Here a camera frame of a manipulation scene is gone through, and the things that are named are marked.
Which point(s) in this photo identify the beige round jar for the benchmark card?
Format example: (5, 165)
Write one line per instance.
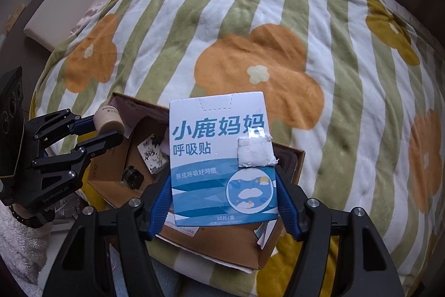
(109, 119)

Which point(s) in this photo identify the striped flower print blanket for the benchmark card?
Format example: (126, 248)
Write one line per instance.
(313, 39)

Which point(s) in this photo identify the small black jar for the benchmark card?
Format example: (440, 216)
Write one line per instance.
(132, 177)

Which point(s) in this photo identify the cardboard box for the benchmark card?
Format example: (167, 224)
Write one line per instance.
(215, 241)

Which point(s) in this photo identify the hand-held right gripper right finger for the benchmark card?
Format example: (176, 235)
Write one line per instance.
(286, 210)

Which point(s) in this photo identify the white tissue packet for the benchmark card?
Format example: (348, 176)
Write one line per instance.
(151, 152)

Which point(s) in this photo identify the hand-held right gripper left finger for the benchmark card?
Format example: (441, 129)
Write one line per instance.
(160, 210)

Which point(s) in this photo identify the person's left forearm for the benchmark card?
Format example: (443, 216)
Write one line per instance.
(21, 248)

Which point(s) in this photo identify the blue and white carton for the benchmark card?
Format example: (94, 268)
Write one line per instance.
(208, 151)

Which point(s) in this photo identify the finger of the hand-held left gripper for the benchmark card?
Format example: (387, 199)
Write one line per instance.
(55, 126)
(94, 145)

